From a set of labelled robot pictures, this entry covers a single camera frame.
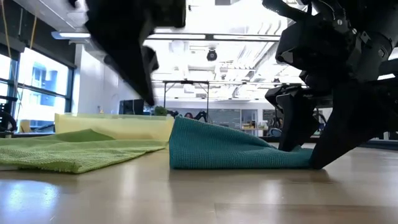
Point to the green potted plant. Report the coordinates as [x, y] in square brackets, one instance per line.
[160, 111]

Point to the black round ceiling fixture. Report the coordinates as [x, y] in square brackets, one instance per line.
[211, 55]

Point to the long ceiling light bar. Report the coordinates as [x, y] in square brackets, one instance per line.
[71, 35]

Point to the black background robot arm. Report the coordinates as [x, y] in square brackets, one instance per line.
[203, 115]

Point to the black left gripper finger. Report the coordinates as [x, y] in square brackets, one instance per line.
[151, 59]
[133, 71]

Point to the black metal gantry frame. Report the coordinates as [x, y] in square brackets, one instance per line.
[186, 82]

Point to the yellow translucent plastic basket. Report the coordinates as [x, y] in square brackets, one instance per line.
[124, 127]

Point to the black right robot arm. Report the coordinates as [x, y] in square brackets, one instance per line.
[373, 31]

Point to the green microfiber towel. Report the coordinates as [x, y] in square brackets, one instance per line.
[77, 152]

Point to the teal microfiber towel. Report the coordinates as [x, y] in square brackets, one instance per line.
[217, 146]

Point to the black computer monitor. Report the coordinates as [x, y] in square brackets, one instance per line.
[132, 107]

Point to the black framed window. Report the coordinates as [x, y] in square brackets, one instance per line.
[43, 93]

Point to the person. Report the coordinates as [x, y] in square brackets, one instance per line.
[188, 115]

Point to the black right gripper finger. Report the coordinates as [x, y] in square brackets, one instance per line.
[298, 121]
[354, 124]

